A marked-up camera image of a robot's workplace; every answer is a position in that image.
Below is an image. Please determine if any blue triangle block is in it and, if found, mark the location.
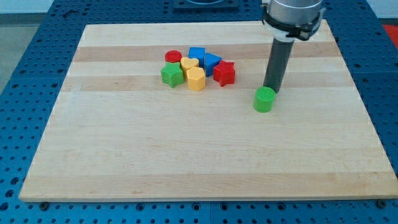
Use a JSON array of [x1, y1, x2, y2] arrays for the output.
[[204, 52, 222, 77]]

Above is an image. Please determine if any red star block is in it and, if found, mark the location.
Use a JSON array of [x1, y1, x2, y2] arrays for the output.
[[213, 60, 236, 86]]

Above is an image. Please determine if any blue cube block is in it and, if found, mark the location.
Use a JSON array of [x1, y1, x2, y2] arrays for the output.
[[188, 47, 205, 67]]

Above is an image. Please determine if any green cylinder block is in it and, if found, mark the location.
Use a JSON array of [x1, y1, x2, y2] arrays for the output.
[[253, 86, 276, 113]]

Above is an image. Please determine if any red cylinder block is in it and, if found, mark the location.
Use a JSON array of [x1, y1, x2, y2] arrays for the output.
[[164, 50, 182, 63]]

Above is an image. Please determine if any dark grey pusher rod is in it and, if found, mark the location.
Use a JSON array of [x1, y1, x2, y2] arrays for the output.
[[263, 39, 294, 93]]

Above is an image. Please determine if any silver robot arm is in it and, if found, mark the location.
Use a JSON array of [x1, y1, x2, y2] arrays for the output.
[[262, 0, 325, 93]]

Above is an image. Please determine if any wooden board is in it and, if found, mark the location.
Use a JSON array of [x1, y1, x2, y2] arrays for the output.
[[19, 21, 397, 202]]

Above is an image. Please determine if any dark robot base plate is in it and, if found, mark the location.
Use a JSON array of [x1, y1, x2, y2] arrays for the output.
[[172, 0, 239, 11]]

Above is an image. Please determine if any yellow hexagon block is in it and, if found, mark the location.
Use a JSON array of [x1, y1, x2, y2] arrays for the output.
[[187, 67, 206, 91]]

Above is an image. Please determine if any yellow heart block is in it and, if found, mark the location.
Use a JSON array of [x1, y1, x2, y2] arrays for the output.
[[180, 57, 200, 78]]

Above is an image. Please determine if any green star block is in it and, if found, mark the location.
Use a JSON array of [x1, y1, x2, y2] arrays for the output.
[[160, 62, 184, 88]]

